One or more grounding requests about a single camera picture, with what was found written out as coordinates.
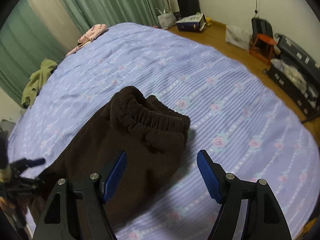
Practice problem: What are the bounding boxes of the dark brown fleece pants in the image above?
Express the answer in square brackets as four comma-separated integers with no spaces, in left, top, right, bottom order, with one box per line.
[31,86,190,239]

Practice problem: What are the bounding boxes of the olive green garment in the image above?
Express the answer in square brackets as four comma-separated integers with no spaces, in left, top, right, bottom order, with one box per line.
[21,59,58,109]

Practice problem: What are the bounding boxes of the bed with purple floral sheet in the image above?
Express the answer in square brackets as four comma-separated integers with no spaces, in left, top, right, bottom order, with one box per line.
[8,23,319,239]

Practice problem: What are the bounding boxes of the green curtain left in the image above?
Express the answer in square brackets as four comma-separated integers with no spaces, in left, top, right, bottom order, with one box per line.
[1,0,66,104]

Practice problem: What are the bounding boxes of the green curtain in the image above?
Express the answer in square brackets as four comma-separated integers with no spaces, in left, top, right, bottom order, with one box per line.
[1,0,66,104]
[60,0,170,33]

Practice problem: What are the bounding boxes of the beige sheer curtain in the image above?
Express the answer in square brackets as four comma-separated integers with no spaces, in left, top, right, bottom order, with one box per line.
[27,0,81,55]

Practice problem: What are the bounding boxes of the black storage bin with clothes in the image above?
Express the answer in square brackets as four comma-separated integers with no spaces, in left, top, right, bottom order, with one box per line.
[267,33,319,123]

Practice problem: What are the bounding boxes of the pink patterned garment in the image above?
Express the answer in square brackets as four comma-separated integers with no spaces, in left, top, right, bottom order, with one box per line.
[66,24,108,57]

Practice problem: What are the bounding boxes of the orange stool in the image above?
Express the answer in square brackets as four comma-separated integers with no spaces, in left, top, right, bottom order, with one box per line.
[249,34,277,66]

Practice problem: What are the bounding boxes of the white plastic bag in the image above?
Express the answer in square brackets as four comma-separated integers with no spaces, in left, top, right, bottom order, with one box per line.
[225,25,252,51]

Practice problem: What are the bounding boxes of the green curtain right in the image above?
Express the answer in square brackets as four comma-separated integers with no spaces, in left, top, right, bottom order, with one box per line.
[60,0,170,33]

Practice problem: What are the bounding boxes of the black backpack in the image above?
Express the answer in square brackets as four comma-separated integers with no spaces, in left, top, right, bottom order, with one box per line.
[251,18,273,41]

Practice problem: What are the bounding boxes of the white paper bag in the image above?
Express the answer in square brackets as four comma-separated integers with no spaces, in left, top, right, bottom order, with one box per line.
[156,8,177,29]

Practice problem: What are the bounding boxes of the blue white cardboard box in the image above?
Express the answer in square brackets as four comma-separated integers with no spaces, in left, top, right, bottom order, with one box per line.
[176,14,206,33]

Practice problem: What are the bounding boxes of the black box by wall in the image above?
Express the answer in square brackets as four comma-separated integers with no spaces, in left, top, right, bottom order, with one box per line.
[177,0,201,18]

